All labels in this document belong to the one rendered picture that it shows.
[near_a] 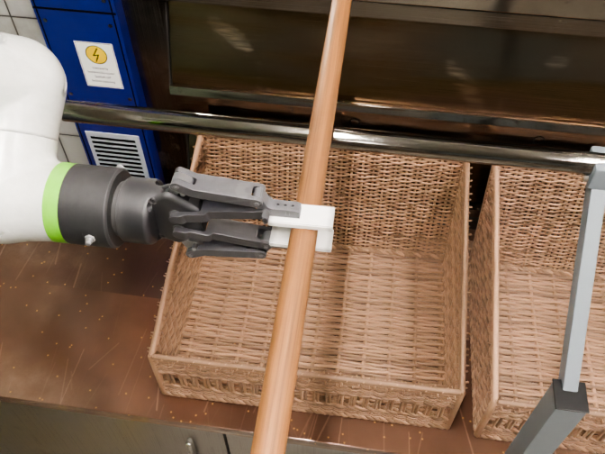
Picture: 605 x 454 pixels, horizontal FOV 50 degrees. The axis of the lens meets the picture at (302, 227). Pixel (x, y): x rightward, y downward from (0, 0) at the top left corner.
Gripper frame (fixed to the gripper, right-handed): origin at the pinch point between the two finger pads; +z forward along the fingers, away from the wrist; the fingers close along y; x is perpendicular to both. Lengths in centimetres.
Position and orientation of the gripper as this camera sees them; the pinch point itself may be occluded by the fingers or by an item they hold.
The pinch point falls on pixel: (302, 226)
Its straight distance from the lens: 71.7
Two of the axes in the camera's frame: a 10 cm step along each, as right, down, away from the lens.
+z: 9.9, 1.0, -0.8
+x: -1.3, 7.7, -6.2
